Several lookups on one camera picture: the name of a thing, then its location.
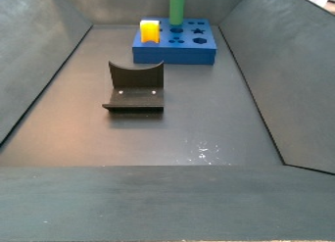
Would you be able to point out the green oval cylinder peg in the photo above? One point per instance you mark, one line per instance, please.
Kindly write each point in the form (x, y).
(175, 11)

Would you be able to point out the black curved holder stand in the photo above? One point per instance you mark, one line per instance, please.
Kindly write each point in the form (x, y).
(138, 88)

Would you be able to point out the yellow arch block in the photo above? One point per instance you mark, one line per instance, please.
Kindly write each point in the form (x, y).
(150, 31)

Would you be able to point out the blue shape sorter board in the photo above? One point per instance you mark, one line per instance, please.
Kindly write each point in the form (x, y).
(186, 44)

